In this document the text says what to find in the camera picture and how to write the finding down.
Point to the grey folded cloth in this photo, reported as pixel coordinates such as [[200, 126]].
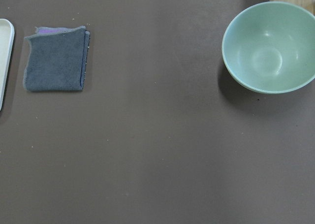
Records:
[[57, 59]]

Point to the cream rabbit tray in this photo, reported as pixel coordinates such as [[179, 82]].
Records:
[[7, 33]]

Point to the green bowl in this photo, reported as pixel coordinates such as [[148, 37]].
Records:
[[269, 48]]

